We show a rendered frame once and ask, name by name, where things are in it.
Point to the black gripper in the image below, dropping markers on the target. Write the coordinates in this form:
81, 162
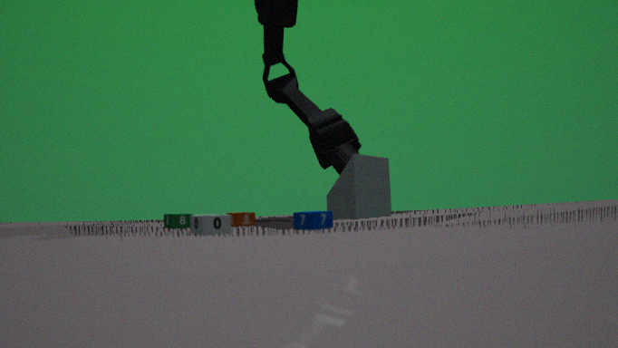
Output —
277, 13

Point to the orange block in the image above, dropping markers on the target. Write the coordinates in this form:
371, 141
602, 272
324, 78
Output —
242, 219

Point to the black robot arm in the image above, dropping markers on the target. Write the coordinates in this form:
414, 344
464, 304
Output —
332, 137

